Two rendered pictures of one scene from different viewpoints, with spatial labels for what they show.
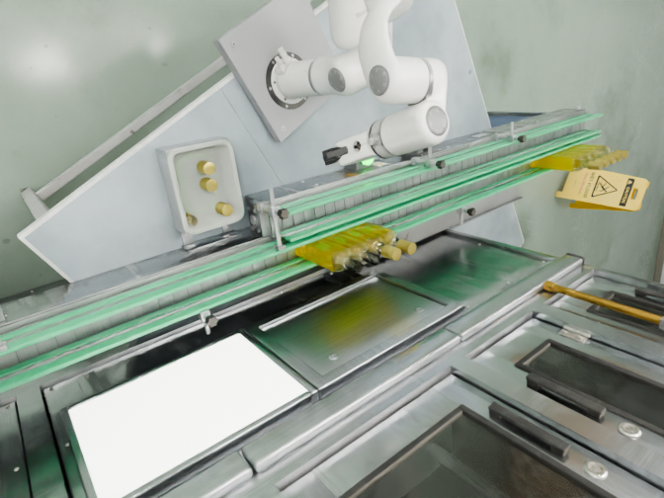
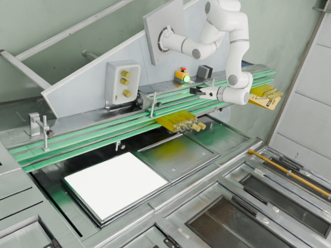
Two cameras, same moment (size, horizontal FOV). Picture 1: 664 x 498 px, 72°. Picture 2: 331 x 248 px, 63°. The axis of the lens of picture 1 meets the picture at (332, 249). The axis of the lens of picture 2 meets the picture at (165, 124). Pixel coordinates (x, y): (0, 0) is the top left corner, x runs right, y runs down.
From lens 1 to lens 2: 62 cm
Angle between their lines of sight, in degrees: 16
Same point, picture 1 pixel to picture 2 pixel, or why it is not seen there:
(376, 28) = (237, 61)
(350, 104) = not seen: hidden behind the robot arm
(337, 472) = (182, 214)
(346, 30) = (209, 38)
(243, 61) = (152, 29)
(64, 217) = (64, 88)
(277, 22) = (169, 13)
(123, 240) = (82, 101)
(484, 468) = (231, 217)
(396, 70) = (241, 79)
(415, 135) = (238, 101)
